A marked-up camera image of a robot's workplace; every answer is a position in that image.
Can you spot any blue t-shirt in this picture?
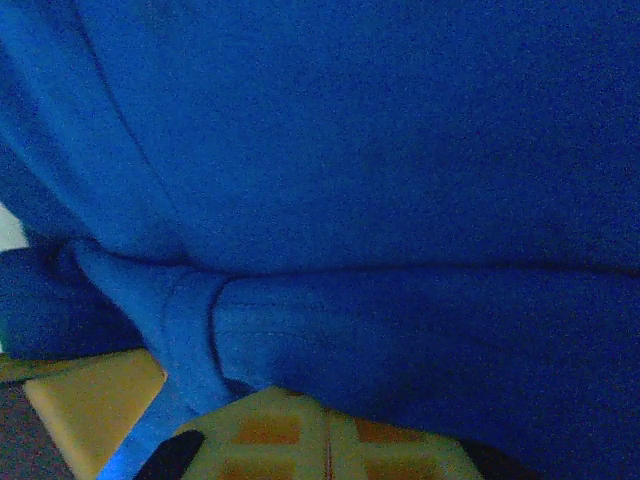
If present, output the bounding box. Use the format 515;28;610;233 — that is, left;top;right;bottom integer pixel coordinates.
0;0;640;480

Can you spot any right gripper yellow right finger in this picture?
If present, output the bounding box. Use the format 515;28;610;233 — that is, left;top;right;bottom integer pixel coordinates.
327;407;541;480

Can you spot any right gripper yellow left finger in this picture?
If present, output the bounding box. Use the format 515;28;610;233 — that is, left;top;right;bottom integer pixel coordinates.
142;387;331;480

